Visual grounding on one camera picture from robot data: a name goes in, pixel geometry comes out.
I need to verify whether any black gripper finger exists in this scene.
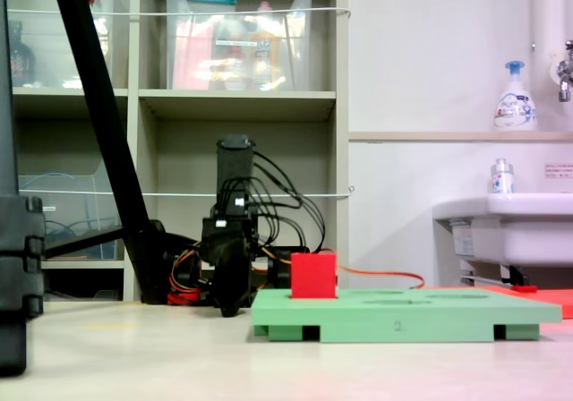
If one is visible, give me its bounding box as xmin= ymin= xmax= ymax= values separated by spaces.
xmin=211 ymin=257 xmax=232 ymax=318
xmin=229 ymin=253 xmax=251 ymax=315

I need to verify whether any red square block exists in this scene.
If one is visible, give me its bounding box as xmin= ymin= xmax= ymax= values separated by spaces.
xmin=290 ymin=252 xmax=338 ymax=299

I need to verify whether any black table clamp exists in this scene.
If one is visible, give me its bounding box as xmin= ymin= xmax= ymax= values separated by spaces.
xmin=267 ymin=246 xmax=311 ymax=291

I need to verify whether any beige shelving unit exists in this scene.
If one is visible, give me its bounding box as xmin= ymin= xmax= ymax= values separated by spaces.
xmin=0 ymin=0 xmax=350 ymax=303

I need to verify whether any black tripod brace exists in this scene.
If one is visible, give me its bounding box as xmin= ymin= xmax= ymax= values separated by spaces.
xmin=44 ymin=225 xmax=125 ymax=260

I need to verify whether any clear file holder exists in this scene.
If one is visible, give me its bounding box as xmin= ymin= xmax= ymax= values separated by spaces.
xmin=17 ymin=175 xmax=123 ymax=259

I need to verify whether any green shape sorting board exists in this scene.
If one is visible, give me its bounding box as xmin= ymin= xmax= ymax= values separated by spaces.
xmin=250 ymin=287 xmax=563 ymax=344

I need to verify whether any large clear plastic bin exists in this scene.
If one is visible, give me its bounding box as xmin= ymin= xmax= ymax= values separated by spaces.
xmin=164 ymin=0 xmax=314 ymax=92

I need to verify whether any black tripod leg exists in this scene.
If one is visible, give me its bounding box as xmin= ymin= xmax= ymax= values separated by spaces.
xmin=47 ymin=0 xmax=171 ymax=306

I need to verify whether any notched black stack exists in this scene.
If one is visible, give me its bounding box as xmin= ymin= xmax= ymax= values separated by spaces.
xmin=0 ymin=194 xmax=46 ymax=378

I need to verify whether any small clear plastic bin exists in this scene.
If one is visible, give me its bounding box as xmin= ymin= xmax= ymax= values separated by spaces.
xmin=6 ymin=0 xmax=115 ymax=90

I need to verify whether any dark patterned bottle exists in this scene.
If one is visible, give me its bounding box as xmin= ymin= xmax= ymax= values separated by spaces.
xmin=7 ymin=20 xmax=37 ymax=88

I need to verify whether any small silver capped bottle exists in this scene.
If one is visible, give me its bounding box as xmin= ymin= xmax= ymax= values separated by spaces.
xmin=489 ymin=158 xmax=515 ymax=195

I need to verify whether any white sink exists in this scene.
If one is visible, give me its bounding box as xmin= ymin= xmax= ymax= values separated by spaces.
xmin=432 ymin=192 xmax=573 ymax=286

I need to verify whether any white foam soap bottle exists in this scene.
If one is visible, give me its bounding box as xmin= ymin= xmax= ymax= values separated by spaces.
xmin=493 ymin=59 xmax=538 ymax=132

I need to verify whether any chrome faucet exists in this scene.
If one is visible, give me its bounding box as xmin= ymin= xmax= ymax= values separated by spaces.
xmin=556 ymin=39 xmax=573 ymax=103

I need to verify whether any black wire bundle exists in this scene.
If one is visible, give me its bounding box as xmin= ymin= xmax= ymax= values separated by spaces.
xmin=218 ymin=149 xmax=327 ymax=259

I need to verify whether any red orange wire bundle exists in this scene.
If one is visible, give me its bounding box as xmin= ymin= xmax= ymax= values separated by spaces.
xmin=167 ymin=248 xmax=211 ymax=306

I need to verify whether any white cord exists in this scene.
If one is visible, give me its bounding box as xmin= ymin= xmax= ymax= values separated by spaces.
xmin=6 ymin=7 xmax=352 ymax=19
xmin=18 ymin=185 xmax=355 ymax=199

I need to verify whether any orange cable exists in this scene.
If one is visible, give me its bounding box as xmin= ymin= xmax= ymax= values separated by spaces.
xmin=250 ymin=247 xmax=426 ymax=291

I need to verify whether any dark grey vertical post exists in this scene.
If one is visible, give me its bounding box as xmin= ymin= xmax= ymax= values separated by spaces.
xmin=0 ymin=0 xmax=20 ymax=196

